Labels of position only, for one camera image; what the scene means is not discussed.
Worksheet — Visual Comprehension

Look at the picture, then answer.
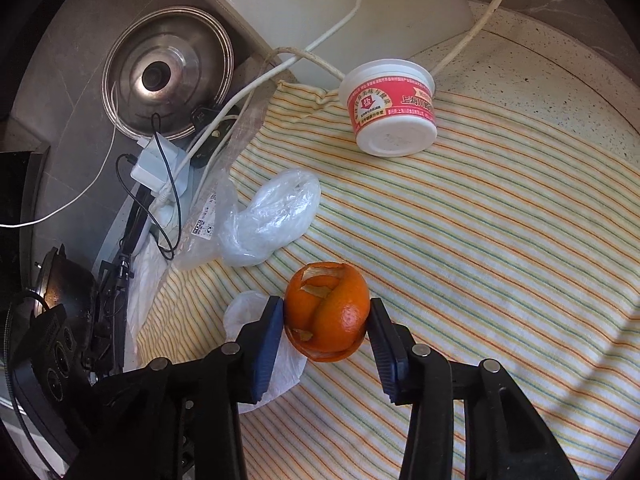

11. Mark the black appliance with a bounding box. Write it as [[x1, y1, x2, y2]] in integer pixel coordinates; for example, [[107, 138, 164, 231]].
[[0, 149, 53, 311]]

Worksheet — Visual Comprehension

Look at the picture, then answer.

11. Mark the white crumpled plastic bag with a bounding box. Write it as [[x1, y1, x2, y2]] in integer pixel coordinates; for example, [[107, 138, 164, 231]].
[[216, 169, 322, 267]]

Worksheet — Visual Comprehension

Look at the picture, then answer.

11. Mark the striped cloth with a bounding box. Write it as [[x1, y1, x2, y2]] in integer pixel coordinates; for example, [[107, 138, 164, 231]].
[[135, 80, 640, 480]]

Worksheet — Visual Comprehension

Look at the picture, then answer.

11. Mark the white charger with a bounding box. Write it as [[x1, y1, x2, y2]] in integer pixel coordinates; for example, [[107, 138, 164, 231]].
[[131, 135, 188, 193]]

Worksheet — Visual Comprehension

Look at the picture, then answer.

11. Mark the orange fruit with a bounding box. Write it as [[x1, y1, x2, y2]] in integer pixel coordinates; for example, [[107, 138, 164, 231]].
[[283, 261, 372, 362]]

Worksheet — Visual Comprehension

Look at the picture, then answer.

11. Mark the white plastic cup red label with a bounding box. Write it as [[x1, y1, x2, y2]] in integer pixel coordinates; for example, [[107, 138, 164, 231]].
[[339, 59, 438, 157]]

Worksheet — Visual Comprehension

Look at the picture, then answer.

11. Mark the white crumpled wrapper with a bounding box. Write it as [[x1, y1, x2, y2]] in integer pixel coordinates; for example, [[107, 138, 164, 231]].
[[223, 290, 307, 414]]

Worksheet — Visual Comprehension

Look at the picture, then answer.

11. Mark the black round pan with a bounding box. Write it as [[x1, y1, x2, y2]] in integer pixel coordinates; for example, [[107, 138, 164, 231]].
[[32, 245, 101, 341]]

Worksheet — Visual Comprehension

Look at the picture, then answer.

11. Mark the white appliance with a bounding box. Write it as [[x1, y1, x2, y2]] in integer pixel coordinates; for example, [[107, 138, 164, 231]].
[[165, 0, 476, 86]]

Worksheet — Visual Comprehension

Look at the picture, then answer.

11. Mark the thick white power cable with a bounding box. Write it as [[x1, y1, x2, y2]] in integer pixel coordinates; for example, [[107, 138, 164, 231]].
[[185, 0, 511, 171]]

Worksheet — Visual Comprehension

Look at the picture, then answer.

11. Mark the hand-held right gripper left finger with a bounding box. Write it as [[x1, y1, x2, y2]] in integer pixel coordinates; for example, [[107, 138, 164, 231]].
[[65, 296, 285, 480]]

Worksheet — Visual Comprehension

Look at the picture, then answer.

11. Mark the black cable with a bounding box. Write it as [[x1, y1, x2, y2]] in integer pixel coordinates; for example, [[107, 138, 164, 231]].
[[116, 112, 181, 261]]

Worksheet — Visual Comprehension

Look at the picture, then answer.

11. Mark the steel pot lid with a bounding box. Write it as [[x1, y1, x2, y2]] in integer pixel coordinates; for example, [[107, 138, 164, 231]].
[[101, 6, 235, 141]]

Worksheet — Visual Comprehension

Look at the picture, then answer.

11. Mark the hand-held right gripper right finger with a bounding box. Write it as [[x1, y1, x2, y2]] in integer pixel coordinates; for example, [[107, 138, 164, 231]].
[[369, 299, 581, 480]]

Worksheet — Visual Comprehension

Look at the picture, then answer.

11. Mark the clear plastic bag with label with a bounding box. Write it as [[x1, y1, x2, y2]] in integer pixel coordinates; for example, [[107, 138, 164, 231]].
[[172, 95, 268, 271]]

